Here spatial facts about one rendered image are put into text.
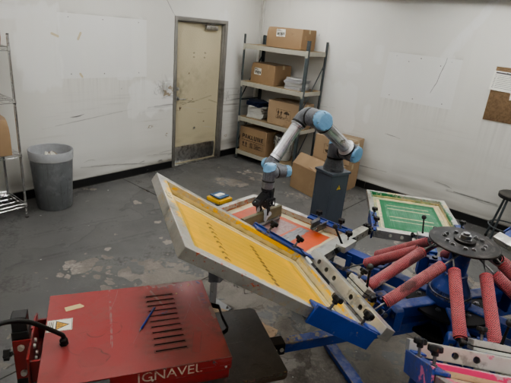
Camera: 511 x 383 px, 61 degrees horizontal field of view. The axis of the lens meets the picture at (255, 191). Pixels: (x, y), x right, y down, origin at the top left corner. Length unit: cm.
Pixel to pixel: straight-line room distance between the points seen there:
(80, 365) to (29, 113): 416
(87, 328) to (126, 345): 16
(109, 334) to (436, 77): 520
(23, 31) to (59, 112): 92
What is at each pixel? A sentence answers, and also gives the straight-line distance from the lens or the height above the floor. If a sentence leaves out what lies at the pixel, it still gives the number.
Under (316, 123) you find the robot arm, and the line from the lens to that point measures 264.
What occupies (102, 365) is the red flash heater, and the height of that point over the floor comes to 110.
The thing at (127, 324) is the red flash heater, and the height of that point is 110.
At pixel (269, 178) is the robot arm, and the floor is 128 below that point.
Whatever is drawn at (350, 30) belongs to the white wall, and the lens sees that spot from 655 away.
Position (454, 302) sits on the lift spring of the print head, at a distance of 189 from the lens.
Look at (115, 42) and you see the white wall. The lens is 577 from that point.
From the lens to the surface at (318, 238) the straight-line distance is 263.
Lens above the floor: 210
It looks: 21 degrees down
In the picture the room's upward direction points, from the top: 6 degrees clockwise
